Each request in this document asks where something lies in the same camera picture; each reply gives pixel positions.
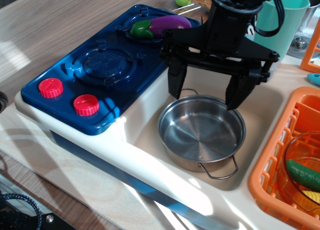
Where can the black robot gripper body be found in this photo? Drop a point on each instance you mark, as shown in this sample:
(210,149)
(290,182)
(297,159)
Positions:
(220,44)

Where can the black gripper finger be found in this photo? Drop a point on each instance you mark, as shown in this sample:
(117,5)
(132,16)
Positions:
(177,71)
(239,88)

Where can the stainless steel pan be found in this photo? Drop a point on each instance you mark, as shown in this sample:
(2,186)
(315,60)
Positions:
(200,134)

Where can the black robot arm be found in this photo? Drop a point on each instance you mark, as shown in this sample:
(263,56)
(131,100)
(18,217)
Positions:
(221,45)

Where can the cream toy sink unit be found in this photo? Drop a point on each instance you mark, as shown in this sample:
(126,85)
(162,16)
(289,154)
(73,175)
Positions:
(276,110)

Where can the blue toy stove top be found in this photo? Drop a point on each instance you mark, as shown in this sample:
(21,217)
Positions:
(112,65)

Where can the red stove knob right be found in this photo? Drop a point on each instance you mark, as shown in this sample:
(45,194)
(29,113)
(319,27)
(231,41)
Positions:
(86,105)

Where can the red stove knob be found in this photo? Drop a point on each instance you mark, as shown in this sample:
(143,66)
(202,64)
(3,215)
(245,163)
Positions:
(51,88)
(86,105)

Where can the red stove knob left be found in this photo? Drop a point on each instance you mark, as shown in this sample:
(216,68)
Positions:
(51,88)

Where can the purple toy eggplant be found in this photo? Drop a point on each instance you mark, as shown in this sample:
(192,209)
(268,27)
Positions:
(153,28)

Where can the orange dish rack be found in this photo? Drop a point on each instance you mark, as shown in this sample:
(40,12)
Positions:
(301,114)

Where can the steel pot with lid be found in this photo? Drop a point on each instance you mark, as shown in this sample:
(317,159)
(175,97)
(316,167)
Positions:
(302,37)

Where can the teal plastic cup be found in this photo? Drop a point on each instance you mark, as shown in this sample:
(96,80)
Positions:
(267,20)

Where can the transparent orange bowl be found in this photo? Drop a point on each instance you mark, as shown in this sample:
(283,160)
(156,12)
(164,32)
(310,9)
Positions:
(304,149)

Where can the green toy cucumber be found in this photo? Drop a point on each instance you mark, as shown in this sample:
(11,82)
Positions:
(303,175)

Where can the yellow toy corn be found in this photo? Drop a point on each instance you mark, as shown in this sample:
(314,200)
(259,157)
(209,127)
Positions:
(308,201)

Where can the teal utensil handle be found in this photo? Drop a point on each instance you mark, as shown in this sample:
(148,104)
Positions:
(314,78)

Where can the orange frame stand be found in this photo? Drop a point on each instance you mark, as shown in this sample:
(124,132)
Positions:
(306,63)

